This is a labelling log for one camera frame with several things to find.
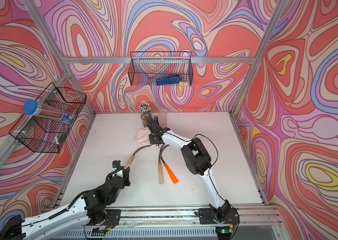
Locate aluminium front rail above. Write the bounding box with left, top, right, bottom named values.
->
left=107, top=205, right=282, bottom=227

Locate pink terry rag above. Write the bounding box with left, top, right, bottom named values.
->
left=135, top=127, right=159, bottom=149

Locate blue tool in basket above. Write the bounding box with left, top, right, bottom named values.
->
left=156, top=75, right=183, bottom=86

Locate black wire basket left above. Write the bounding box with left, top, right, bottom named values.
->
left=9, top=83, right=87, bottom=153

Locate yellow item in basket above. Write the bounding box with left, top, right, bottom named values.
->
left=178, top=82, right=189, bottom=87

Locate cup of coloured pencils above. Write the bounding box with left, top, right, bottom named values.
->
left=139, top=102, right=154, bottom=127

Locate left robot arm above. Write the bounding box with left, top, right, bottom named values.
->
left=0, top=166, right=130, bottom=240

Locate orange handle sickle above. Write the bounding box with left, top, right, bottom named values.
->
left=162, top=154, right=179, bottom=184

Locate black wire basket back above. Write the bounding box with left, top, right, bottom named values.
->
left=128, top=51, right=194, bottom=86

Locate black wire basket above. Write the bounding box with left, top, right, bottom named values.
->
left=9, top=83, right=87, bottom=153
left=128, top=51, right=194, bottom=86

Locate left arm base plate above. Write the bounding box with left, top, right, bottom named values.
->
left=88, top=209, right=121, bottom=227

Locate wooden handle sickle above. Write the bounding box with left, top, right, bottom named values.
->
left=123, top=144, right=153, bottom=170
left=158, top=145, right=167, bottom=185

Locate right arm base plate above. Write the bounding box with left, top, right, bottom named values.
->
left=195, top=208, right=240, bottom=226

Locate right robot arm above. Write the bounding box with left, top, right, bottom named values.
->
left=148, top=121, right=232, bottom=223

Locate blue cap pencil tube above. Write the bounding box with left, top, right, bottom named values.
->
left=23, top=100, right=74, bottom=125

